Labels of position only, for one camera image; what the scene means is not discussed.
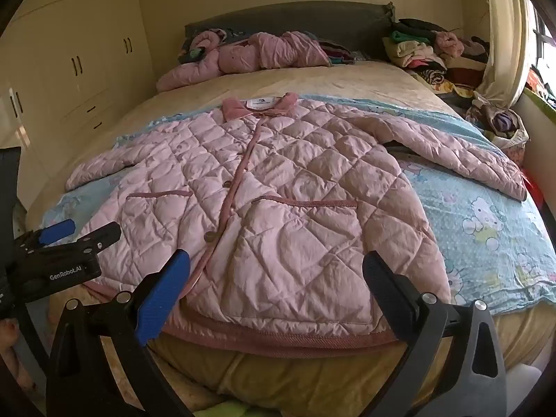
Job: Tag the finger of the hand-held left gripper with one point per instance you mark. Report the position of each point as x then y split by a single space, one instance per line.
104 235
56 230

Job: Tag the striped cloth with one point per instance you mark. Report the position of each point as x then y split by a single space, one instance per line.
341 50

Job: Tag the pile of mixed clothes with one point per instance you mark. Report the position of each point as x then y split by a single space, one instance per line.
417 52

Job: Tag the black panel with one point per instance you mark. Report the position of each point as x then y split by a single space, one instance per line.
9 173

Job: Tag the pink quilted jacket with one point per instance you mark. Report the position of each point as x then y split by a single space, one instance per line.
282 191

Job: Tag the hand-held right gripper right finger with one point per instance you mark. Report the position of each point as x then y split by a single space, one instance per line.
391 291

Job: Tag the green cloth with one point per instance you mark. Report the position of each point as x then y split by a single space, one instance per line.
221 410

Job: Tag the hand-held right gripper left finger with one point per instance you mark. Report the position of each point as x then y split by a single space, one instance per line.
165 295

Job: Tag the red cloth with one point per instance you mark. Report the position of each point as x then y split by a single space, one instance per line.
532 186

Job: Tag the plastic bag with purple cloth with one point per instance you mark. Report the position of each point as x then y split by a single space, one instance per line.
504 121

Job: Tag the cream wardrobe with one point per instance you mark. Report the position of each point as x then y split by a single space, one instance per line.
74 65

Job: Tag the bed with beige sheet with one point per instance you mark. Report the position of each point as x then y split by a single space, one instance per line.
347 78

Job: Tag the cream curtain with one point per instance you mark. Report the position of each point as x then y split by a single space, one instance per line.
504 43

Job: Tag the window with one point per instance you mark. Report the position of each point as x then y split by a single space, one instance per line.
545 52

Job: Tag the crumpled pink padded garment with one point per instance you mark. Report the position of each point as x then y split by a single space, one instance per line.
260 52

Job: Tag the grey padded headboard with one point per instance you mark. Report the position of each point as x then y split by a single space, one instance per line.
304 19

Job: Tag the blue cartoon print blanket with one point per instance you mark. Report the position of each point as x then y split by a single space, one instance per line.
469 208

